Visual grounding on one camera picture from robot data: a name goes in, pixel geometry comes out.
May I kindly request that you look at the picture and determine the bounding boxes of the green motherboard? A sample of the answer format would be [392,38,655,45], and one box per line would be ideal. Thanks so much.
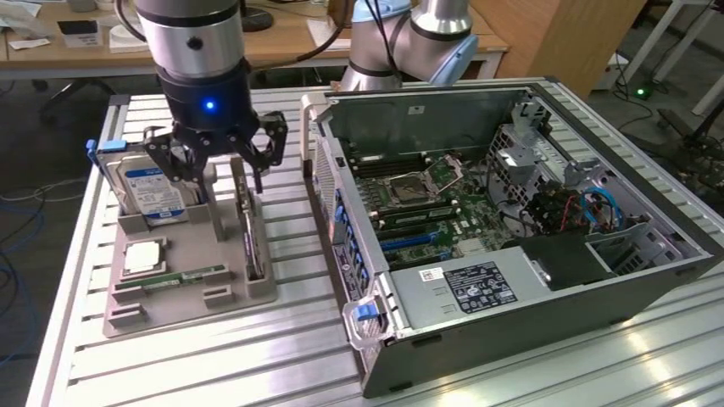
[343,146,531,272]

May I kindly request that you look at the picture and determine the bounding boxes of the white paper slip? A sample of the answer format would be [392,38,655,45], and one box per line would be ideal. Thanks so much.
[7,37,52,51]

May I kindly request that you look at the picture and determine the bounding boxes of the white paper stack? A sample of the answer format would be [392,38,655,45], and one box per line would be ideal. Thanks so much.
[308,19,353,53]

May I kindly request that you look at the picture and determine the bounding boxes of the wooden desk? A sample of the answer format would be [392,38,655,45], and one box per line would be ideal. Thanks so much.
[0,0,511,81]

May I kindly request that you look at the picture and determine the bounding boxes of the white box black top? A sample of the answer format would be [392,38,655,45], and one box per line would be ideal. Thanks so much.
[56,20,105,49]

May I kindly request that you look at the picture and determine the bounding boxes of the grey parts rack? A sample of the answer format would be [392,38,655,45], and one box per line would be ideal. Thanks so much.
[101,162,280,339]

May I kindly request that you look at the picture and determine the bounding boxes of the black chair base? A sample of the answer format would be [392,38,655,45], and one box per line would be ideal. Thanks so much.
[33,75,123,126]

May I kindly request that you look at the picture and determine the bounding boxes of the white round container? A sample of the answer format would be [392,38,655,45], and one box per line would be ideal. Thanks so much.
[108,23,149,55]

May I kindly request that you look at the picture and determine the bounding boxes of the black open pc case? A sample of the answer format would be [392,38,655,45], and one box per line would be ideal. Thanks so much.
[297,82,724,399]

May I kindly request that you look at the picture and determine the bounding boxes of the installed green ram stick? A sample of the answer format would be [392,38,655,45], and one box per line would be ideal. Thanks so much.
[372,204,460,222]

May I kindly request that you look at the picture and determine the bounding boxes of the metal disk bay cage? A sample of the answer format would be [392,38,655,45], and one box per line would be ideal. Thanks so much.
[484,100,573,213]

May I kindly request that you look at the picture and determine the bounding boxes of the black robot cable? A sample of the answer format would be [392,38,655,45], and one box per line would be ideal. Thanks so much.
[361,0,404,84]

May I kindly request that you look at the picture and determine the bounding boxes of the silver cpu chip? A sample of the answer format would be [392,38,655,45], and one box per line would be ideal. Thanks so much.
[123,243,164,273]

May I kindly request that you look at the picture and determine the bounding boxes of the black ram slot white clips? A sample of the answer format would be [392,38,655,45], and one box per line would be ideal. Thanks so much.
[355,161,427,175]
[352,153,424,166]

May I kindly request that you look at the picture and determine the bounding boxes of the red wire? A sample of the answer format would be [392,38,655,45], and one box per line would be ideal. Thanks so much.
[556,192,587,233]

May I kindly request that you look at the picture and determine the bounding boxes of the loose green ram stick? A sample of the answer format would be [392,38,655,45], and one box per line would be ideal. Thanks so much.
[120,264,227,290]

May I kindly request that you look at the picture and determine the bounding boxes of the grey power supply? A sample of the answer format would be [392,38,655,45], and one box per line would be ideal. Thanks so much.
[388,247,555,331]

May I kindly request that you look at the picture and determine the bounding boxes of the blue case latch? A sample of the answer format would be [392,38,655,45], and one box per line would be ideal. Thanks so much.
[349,296,379,326]

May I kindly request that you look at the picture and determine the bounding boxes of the brown sleeved cable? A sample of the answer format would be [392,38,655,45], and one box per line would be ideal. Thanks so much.
[245,0,349,71]

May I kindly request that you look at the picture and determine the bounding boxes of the blue expansion slot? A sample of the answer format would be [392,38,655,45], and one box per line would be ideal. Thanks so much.
[379,231,441,252]

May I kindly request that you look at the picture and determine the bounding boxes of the cpu socket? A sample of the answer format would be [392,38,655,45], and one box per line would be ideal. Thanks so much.
[385,176,440,209]

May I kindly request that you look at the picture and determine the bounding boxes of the green graphics card black fan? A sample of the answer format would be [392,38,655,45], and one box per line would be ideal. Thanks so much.
[231,157,268,284]

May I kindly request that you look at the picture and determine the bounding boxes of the black floor equipment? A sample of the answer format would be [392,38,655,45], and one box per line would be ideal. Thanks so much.
[655,108,724,192]

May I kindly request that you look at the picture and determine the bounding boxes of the black lamp base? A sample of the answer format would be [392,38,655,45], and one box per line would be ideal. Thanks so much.
[241,6,277,33]

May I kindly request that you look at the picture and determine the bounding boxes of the blue wire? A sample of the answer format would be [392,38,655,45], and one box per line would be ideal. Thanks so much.
[580,186,624,233]

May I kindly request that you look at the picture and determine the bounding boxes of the white desk frame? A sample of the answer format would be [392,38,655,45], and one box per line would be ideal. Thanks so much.
[619,0,724,116]

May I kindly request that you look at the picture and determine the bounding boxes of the hard disk blue carrier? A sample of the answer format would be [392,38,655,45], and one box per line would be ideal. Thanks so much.
[84,134,197,230]

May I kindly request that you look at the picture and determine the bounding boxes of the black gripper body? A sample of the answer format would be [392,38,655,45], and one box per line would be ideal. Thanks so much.
[155,58,263,157]

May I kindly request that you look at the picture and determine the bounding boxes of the metal socket cover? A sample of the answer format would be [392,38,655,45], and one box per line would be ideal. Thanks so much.
[424,153,472,200]

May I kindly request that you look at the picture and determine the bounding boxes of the wooden cabinet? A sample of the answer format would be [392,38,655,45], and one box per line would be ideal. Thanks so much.
[496,0,651,98]

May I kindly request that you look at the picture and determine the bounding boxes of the paper pile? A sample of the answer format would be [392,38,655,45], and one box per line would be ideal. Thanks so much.
[0,0,47,33]

